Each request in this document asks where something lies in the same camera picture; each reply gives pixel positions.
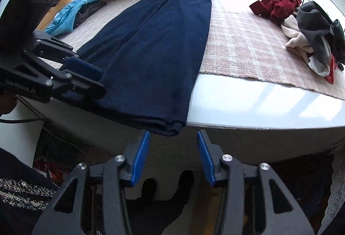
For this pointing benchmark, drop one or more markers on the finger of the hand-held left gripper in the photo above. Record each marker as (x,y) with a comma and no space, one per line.
(75,86)
(80,66)

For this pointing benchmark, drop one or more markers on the pine wood panel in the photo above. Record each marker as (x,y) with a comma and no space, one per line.
(54,14)

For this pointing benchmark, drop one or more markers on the person's left hand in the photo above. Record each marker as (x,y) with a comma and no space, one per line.
(6,103)

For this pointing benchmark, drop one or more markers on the cream garment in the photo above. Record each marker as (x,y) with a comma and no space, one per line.
(296,41)

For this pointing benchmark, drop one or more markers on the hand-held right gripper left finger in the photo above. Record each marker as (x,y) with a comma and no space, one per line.
(140,159)

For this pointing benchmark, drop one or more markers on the white lace cloth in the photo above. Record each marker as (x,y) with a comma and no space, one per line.
(335,197)

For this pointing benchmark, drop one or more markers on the light blue folded garment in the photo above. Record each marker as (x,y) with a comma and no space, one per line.
(70,11)

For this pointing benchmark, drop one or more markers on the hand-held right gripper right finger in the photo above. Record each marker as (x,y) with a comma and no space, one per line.
(206,159)

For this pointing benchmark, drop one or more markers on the red garment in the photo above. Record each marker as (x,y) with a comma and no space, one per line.
(277,4)

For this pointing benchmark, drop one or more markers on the navy blue pants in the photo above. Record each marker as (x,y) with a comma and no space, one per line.
(156,49)

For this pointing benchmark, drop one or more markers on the person's tweed jacket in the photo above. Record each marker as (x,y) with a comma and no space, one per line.
(18,192)

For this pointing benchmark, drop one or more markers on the dark grey folded garment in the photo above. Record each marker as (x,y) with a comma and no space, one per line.
(90,10)

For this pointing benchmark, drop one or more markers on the pink plaid blanket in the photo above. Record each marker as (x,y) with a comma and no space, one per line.
(242,49)

